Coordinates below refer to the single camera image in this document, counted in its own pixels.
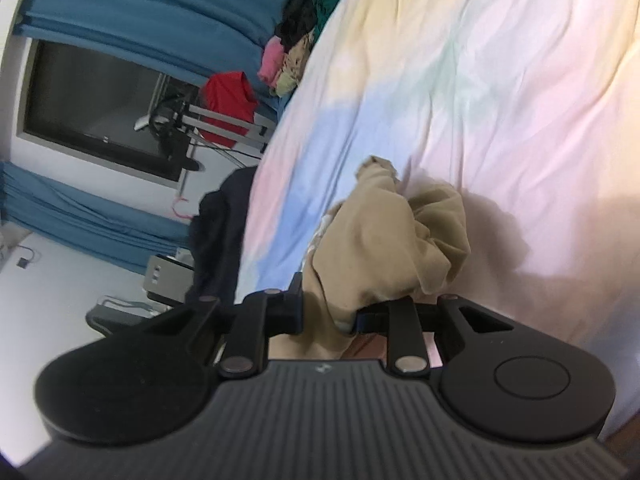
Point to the narrow blue curtain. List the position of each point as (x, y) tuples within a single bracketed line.
[(90, 215)]

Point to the bed with pastel sheet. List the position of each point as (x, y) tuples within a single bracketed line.
[(475, 85)]

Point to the wide blue curtain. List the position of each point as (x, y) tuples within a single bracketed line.
[(175, 10)]

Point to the yellow beige garment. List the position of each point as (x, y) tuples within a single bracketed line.
[(292, 67)]

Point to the black clothes pile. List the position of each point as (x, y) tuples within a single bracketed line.
[(297, 15)]

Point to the dark window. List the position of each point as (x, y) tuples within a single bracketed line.
[(95, 100)]

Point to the tan shirt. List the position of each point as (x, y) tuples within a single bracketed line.
[(375, 245)]

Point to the pink hanger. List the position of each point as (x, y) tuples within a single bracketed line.
[(181, 205)]

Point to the red shirt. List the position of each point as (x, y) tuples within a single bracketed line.
[(230, 100)]

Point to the pink garment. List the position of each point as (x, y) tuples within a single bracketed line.
[(271, 60)]

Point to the small grey wall socket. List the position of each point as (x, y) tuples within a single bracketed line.
[(22, 262)]

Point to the wavy-framed mirror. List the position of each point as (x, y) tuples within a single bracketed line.
[(120, 317)]

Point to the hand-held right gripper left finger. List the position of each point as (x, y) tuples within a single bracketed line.
[(285, 315)]

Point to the black hanging pad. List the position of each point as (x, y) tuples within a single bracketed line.
[(185, 161)]

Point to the black garment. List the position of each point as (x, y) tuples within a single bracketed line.
[(220, 235)]

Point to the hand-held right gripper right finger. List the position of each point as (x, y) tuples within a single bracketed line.
[(375, 320)]

